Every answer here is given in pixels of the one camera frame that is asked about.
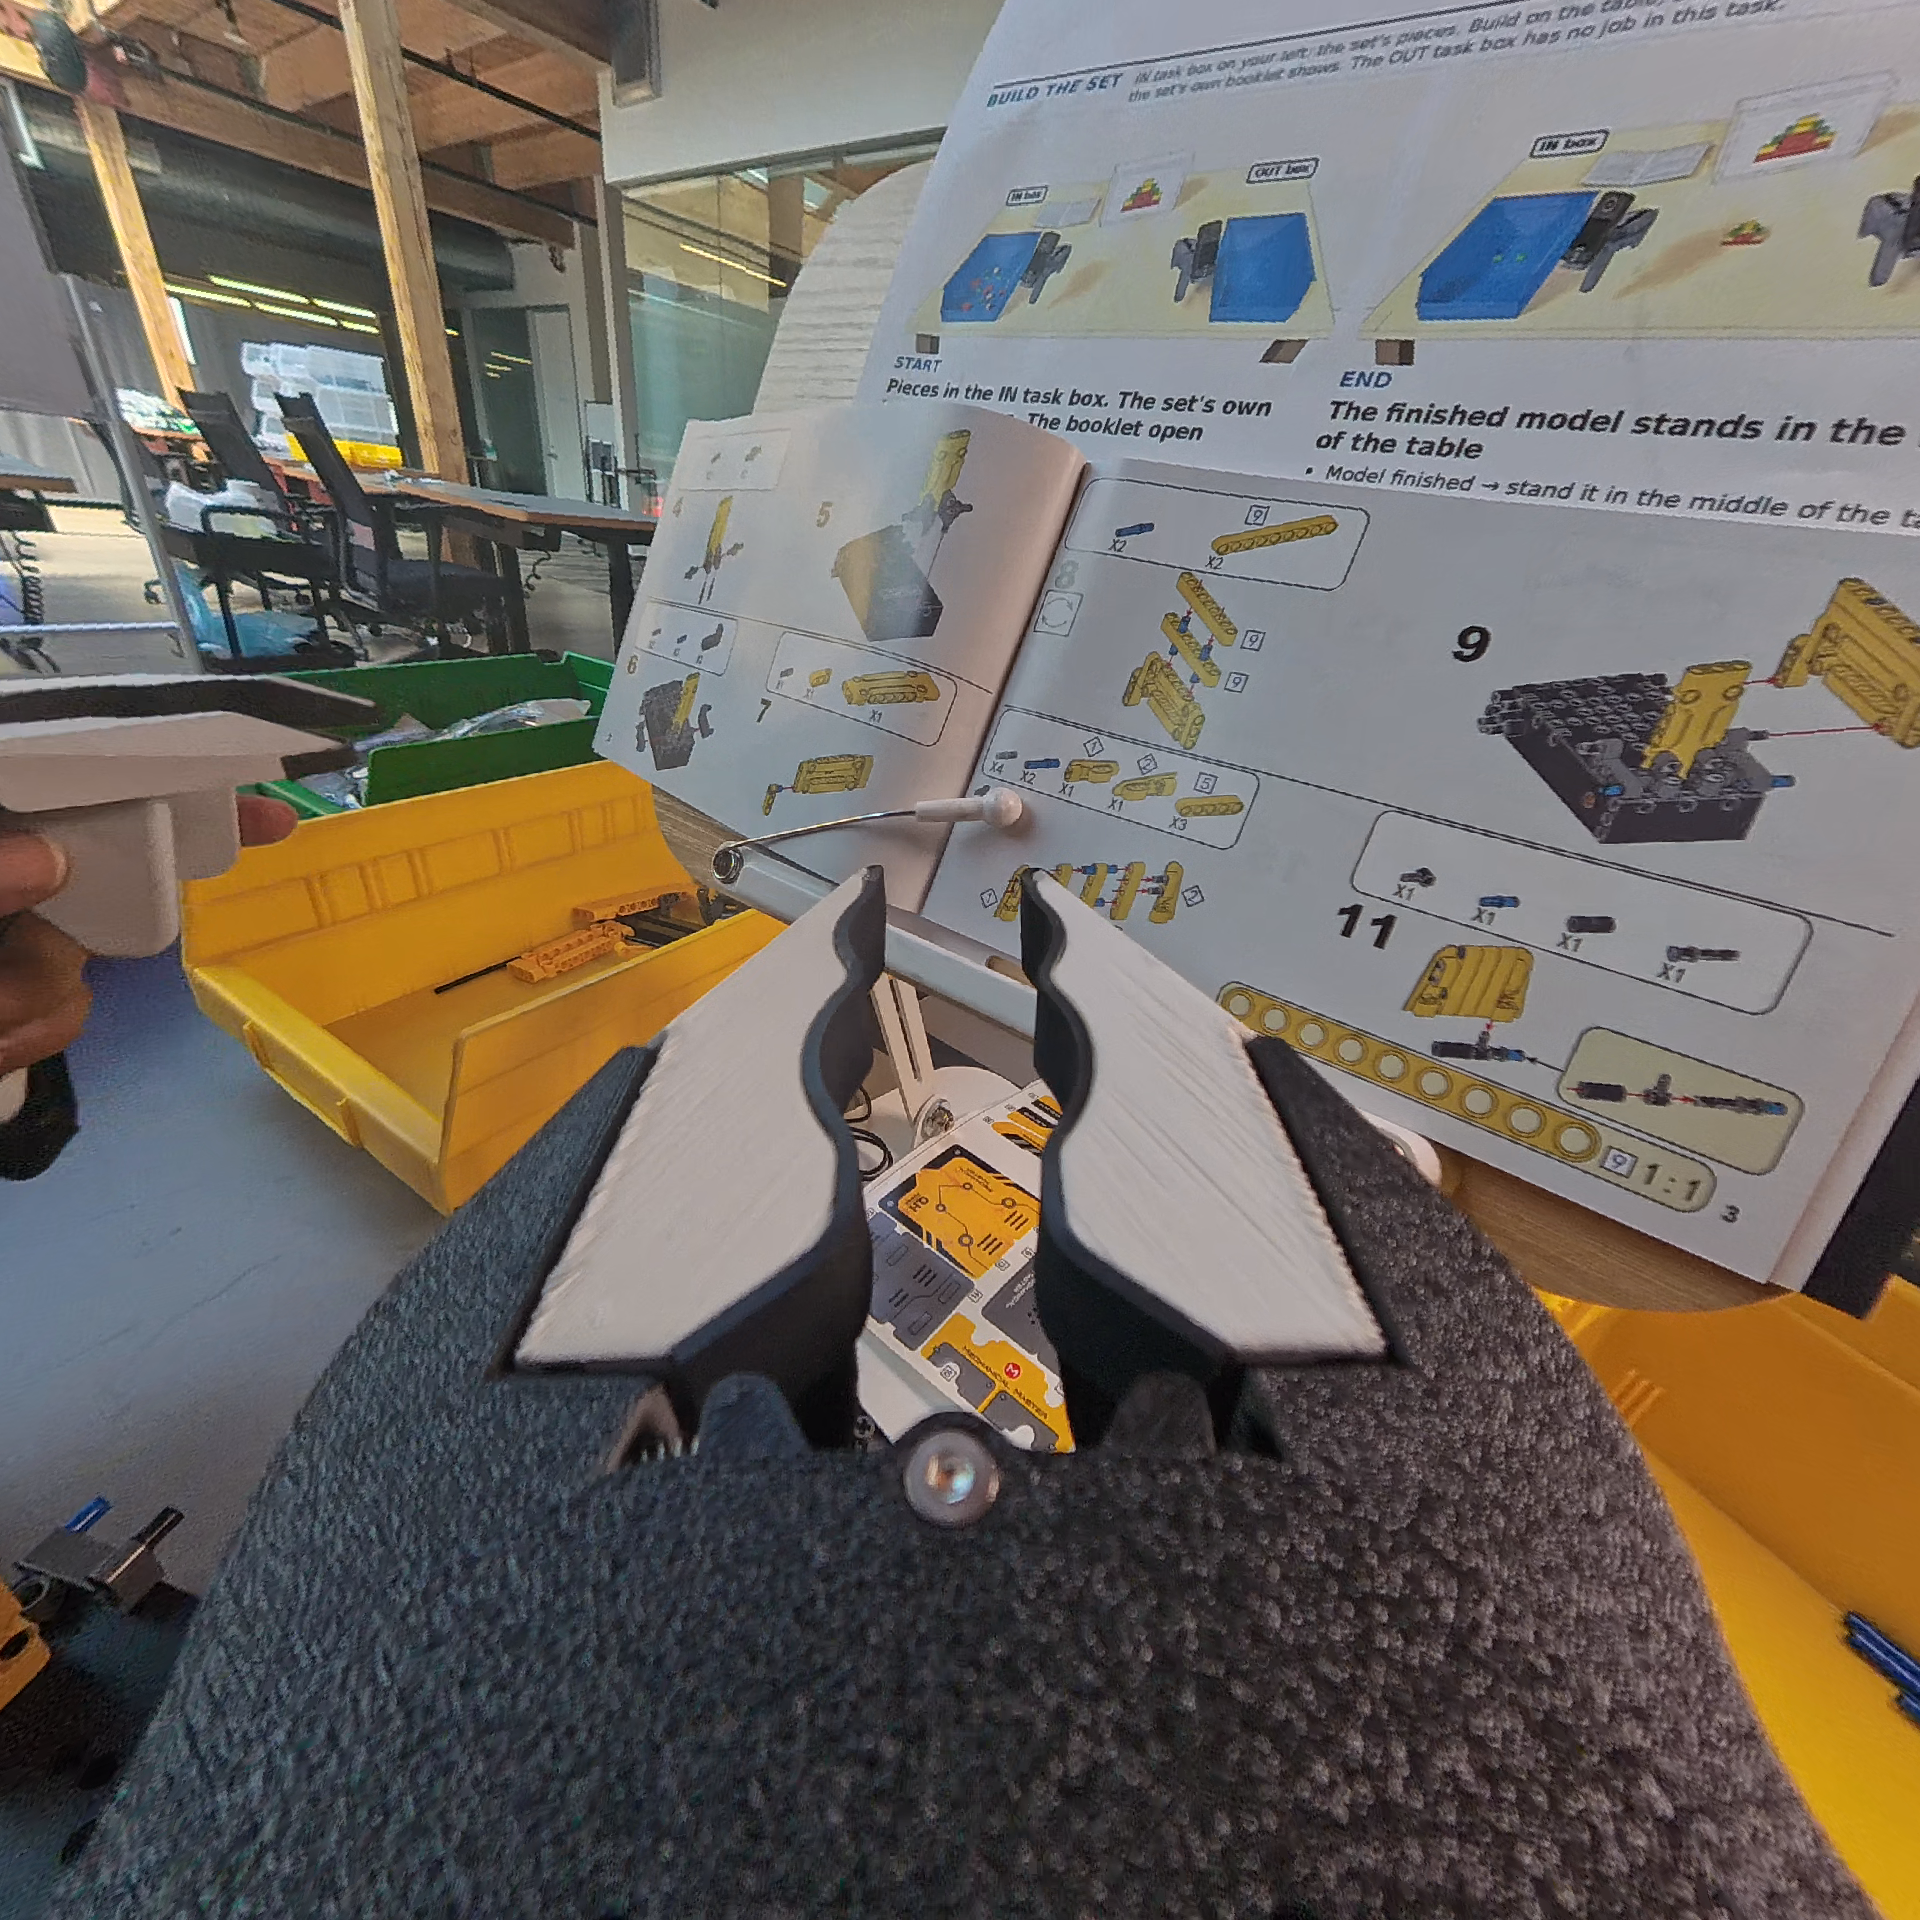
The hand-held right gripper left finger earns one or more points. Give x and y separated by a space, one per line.
707 1187

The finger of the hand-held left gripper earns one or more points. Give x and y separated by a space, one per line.
151 767

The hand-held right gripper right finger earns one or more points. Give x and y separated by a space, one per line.
1201 1187

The yellow storage bin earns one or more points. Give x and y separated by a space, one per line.
333 900
1773 1500

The black lego model yellow beam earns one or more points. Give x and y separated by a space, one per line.
106 1561

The heap of grey lego pieces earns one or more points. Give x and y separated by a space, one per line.
1885 1658

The heap of yellow lego parts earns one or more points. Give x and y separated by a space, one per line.
573 946

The open lego instruction manual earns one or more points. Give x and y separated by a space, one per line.
1501 750

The person's left hand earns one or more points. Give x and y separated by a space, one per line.
38 990

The sticker sheet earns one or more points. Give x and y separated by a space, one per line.
960 1230

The black office chair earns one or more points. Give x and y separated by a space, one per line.
391 511
241 511

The green storage bin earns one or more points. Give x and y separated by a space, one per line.
450 707

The metal gooseneck page holder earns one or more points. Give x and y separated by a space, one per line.
871 817

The wooden office desk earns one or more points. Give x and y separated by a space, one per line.
539 518

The printed task instruction sheet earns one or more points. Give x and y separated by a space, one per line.
1440 182

